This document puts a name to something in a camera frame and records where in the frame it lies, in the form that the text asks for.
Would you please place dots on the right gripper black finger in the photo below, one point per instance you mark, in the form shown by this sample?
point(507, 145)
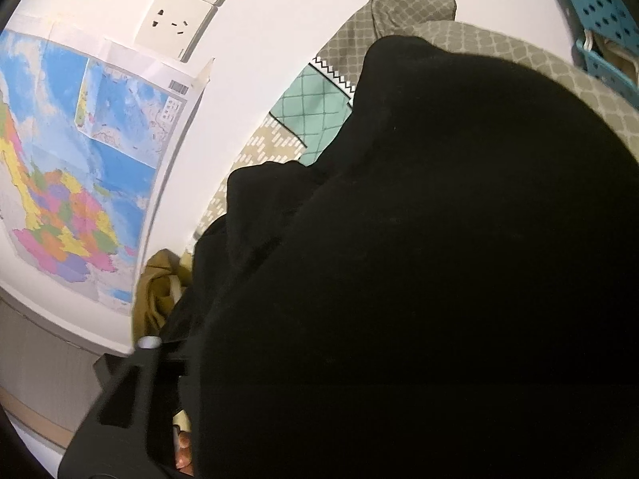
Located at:
point(128, 433)

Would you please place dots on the black coat with gold buttons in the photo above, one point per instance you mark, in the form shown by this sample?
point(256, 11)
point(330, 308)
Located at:
point(447, 292)

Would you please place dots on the person's right hand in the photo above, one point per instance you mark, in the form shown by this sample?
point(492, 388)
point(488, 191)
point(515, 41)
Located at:
point(183, 451)

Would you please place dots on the grey wardrobe door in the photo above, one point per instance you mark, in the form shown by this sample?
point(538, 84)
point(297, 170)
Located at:
point(47, 383)

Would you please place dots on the olive mustard garment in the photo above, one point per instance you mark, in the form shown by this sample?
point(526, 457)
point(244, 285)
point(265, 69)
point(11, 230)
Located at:
point(161, 285)

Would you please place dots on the patterned beige teal bedsheet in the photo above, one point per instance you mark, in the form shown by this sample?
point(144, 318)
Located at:
point(349, 84)

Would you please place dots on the lower teal plastic basket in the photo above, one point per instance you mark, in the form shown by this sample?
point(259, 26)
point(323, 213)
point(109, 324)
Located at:
point(609, 74)

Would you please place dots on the teal plastic basket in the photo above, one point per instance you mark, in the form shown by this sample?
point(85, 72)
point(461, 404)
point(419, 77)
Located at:
point(609, 74)
point(598, 25)

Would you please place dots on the upper teal plastic basket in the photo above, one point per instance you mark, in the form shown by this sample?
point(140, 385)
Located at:
point(598, 25)

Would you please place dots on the colourful wall map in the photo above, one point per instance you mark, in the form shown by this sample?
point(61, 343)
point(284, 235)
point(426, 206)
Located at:
point(87, 132)

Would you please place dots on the white wall socket strip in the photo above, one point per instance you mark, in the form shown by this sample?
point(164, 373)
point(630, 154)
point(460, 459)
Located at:
point(172, 28)

